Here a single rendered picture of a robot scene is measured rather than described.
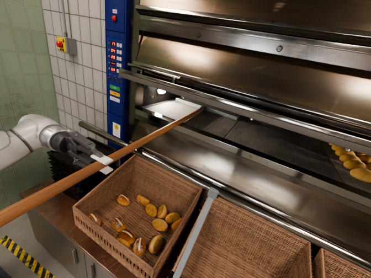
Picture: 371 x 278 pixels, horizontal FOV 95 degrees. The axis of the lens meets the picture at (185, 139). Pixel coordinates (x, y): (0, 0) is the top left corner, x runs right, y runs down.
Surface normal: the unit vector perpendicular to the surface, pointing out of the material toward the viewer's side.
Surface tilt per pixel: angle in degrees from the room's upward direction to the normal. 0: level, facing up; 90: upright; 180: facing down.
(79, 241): 0
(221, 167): 70
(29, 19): 90
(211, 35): 90
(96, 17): 90
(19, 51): 90
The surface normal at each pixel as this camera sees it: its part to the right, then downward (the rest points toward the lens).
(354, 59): -0.46, 0.33
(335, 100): -0.37, 0.00
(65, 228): 0.18, -0.88
